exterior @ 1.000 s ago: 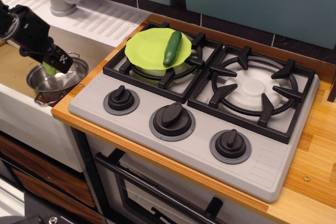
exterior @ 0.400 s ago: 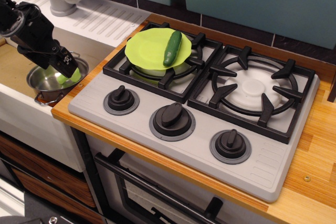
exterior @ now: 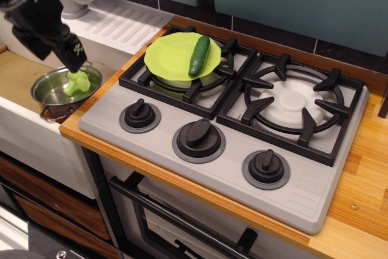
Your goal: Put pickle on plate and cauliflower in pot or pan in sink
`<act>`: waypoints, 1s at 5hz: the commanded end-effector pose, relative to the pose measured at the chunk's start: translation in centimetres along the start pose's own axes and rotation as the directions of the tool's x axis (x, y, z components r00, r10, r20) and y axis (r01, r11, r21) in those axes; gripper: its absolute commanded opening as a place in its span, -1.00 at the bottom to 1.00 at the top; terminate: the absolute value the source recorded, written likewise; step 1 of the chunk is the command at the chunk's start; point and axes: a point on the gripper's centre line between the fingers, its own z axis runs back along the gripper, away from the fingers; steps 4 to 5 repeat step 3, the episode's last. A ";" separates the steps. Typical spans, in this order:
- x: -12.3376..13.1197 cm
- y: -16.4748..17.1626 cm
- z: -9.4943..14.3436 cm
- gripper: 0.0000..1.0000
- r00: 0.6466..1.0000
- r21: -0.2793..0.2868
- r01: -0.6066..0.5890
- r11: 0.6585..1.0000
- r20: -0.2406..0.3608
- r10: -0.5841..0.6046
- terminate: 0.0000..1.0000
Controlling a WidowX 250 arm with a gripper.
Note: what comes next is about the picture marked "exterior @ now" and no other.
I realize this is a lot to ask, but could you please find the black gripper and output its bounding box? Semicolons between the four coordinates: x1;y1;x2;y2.
2;0;87;72

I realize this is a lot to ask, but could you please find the light green toy cauliflower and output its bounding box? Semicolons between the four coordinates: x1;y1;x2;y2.
64;70;90;96

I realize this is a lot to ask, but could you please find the dark green toy pickle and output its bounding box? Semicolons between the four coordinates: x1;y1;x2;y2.
188;36;210;78

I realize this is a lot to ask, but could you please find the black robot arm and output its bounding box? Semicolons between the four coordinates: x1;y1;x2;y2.
1;0;87;73

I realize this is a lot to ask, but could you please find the small steel pot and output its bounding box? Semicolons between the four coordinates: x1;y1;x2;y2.
30;65;102;121

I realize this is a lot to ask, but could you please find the white toy sink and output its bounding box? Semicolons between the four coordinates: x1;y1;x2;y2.
1;0;172;199

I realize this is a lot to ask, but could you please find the light green plastic plate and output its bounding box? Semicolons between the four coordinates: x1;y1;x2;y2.
144;32;221;81

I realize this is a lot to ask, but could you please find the black left stove knob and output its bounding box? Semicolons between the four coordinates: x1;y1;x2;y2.
119;98;161;134

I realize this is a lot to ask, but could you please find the black stove knob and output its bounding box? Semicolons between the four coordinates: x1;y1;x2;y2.
172;118;226;164
119;98;161;134
242;149;291;190

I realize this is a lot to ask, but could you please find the black left burner grate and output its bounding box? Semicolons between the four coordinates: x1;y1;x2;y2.
119;25;258;119

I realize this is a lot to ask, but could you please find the black burner grate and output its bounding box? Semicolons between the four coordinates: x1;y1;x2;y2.
119;25;258;119
217;53;369;166

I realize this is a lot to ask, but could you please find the wooden drawer front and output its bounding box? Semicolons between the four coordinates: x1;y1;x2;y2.
1;153;119;258

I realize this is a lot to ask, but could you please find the black middle stove knob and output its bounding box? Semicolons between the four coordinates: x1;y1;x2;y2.
172;118;226;164

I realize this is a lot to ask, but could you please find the grey toy stove top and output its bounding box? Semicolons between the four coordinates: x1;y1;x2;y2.
78;25;370;235

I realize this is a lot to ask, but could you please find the black right stove knob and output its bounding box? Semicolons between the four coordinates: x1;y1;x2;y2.
242;149;291;190

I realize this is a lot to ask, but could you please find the black right burner grate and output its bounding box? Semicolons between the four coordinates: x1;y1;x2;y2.
217;53;369;166

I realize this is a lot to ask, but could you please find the black oven door handle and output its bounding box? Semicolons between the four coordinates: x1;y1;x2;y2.
109;172;257;258

